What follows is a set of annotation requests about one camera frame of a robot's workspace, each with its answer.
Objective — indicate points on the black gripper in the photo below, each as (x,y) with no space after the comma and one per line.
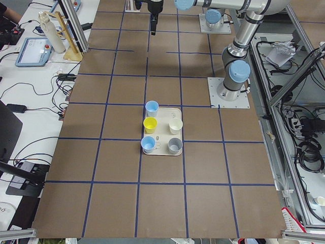
(154,6)

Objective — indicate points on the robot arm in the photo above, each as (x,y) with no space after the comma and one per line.
(236,68)

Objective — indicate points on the yellow cup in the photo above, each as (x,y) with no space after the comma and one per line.
(150,124)

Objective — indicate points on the cream white cup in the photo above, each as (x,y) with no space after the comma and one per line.
(175,125)

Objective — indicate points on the light blue cup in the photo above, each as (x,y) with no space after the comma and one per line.
(148,144)

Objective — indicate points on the grey cup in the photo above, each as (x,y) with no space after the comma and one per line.
(175,145)

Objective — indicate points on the white water bottle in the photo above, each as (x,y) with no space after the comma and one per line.
(50,32)

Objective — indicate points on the cream rabbit tray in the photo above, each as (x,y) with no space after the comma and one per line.
(162,134)

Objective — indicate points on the blue teach pendant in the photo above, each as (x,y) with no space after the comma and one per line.
(34,52)

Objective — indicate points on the black power adapter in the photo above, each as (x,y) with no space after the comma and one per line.
(16,108)

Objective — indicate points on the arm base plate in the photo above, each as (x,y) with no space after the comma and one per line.
(214,21)
(220,97)

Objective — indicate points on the aluminium frame post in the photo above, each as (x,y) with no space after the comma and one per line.
(74,23)

